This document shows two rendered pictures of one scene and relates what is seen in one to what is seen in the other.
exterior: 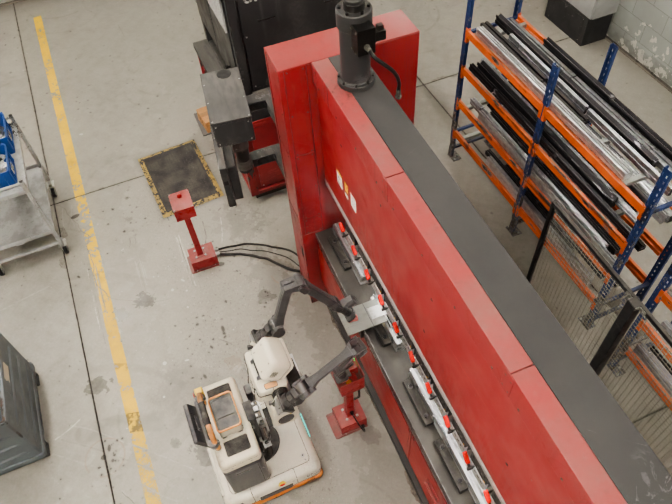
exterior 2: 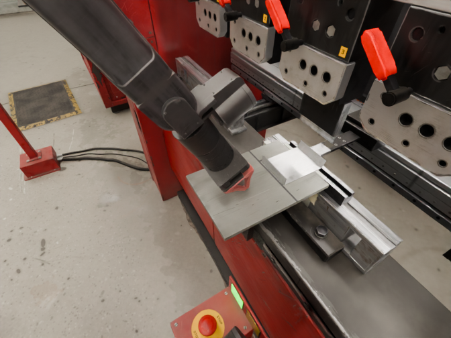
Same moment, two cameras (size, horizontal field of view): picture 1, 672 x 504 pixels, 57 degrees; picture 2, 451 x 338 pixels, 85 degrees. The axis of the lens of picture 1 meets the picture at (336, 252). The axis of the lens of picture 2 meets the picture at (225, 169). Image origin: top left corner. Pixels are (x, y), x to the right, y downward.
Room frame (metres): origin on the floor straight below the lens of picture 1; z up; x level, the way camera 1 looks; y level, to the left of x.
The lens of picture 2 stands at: (1.69, 0.01, 1.41)
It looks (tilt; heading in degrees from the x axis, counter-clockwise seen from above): 46 degrees down; 349
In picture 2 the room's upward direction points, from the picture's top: straight up
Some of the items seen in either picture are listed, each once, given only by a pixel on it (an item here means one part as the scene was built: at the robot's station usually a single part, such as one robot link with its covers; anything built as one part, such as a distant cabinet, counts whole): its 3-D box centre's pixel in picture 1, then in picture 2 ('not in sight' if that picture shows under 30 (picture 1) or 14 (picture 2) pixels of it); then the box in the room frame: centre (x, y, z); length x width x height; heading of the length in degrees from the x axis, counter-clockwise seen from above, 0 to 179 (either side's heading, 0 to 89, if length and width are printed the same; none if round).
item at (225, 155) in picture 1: (227, 164); not in sight; (3.05, 0.68, 1.42); 0.45 x 0.12 x 0.36; 11
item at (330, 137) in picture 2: not in sight; (321, 112); (2.08, -0.27, 1.13); 0.10 x 0.02 x 0.10; 18
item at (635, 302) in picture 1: (576, 397); not in sight; (1.39, -1.29, 1.00); 0.05 x 0.05 x 2.00; 18
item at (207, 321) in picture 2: not in sight; (207, 326); (1.82, 0.02, 0.79); 0.04 x 0.04 x 0.04
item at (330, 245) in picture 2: (377, 325); (290, 206); (2.03, -0.23, 0.89); 0.30 x 0.05 x 0.03; 18
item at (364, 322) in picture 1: (362, 317); (256, 181); (2.03, -0.13, 1.00); 0.26 x 0.18 x 0.01; 108
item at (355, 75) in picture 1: (365, 47); not in sight; (2.63, -0.23, 2.53); 0.33 x 0.25 x 0.47; 18
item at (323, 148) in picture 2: not in sight; (350, 134); (2.13, -0.41, 1.01); 0.26 x 0.12 x 0.05; 108
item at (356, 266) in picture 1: (350, 252); (207, 90); (2.60, -0.10, 0.92); 0.50 x 0.06 x 0.10; 18
